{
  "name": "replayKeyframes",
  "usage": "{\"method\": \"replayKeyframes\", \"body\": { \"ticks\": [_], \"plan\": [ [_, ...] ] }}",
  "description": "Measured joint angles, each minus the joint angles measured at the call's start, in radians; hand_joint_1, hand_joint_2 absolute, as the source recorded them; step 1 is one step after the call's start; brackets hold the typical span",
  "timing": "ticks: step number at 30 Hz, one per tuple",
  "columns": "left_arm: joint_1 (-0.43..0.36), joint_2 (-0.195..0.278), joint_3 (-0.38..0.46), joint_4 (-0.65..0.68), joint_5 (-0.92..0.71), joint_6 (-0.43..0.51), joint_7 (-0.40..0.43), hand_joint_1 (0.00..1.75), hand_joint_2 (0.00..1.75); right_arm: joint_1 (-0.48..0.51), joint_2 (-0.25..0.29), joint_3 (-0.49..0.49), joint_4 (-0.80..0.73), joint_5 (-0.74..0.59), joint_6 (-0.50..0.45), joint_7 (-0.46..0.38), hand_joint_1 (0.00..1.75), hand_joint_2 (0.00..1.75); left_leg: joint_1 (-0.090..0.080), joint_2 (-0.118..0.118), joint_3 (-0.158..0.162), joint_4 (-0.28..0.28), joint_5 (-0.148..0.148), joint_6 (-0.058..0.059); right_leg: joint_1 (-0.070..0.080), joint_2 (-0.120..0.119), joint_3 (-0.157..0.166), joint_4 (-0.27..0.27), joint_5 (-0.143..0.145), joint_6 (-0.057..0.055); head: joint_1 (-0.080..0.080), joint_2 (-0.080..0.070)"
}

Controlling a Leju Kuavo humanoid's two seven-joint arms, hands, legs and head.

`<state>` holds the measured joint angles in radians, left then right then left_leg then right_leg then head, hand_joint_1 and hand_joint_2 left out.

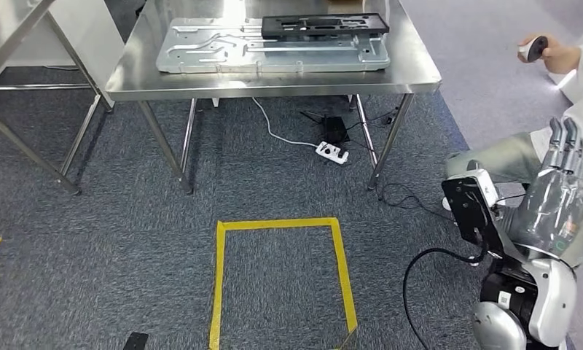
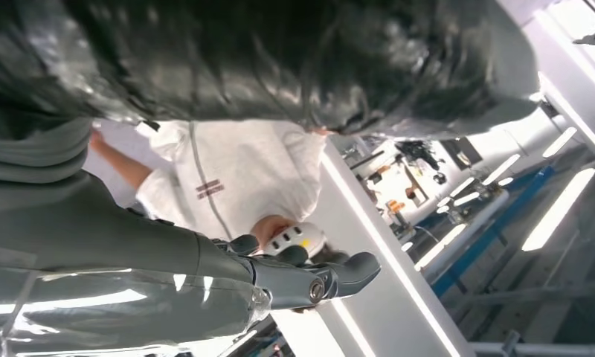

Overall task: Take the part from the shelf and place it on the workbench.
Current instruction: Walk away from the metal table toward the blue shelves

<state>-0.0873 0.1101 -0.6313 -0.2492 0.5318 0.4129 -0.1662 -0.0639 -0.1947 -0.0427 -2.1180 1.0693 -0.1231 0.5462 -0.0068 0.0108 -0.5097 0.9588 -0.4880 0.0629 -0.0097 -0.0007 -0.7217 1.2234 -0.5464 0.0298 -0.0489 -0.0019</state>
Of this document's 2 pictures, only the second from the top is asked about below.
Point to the blue overhead beam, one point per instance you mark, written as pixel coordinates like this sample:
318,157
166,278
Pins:
494,226

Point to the long ceiling light strip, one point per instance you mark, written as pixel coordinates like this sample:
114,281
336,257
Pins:
440,246
501,170
559,143
558,209

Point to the person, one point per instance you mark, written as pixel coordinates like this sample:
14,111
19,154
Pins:
248,167

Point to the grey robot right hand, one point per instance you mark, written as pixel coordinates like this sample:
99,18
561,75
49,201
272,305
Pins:
105,236

